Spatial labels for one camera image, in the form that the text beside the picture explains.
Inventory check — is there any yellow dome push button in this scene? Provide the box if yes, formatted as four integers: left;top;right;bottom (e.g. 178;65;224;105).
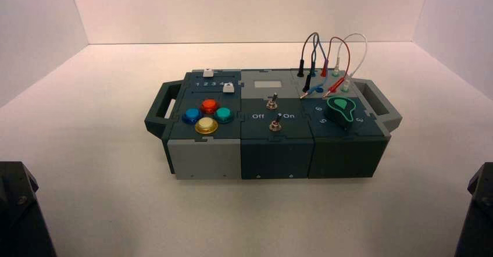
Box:
195;117;219;135

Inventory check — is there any blue banana plug cable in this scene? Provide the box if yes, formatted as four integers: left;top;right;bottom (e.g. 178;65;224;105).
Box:
309;33;328;94

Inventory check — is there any red dome push button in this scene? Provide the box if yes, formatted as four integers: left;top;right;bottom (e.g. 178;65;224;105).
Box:
201;98;220;115

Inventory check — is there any dark green rotary knob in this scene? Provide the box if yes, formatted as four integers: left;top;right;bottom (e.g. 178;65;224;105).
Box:
323;96;356;132

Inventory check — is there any red banana plug cable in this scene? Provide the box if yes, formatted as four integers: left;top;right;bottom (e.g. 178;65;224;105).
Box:
320;37;352;97

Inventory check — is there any blue dome push button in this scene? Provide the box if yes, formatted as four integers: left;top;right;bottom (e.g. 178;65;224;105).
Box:
181;108;203;125

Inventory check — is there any green dome push button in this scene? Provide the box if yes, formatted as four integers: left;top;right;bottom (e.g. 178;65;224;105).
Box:
213;106;234;124

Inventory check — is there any black banana plug cable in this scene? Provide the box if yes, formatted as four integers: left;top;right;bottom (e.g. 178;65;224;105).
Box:
296;32;321;94

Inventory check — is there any grey display panel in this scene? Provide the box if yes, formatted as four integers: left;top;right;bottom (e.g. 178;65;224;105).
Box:
254;80;284;89

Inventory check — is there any dark green modular control box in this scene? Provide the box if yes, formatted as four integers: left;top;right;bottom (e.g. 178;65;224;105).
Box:
144;68;403;181

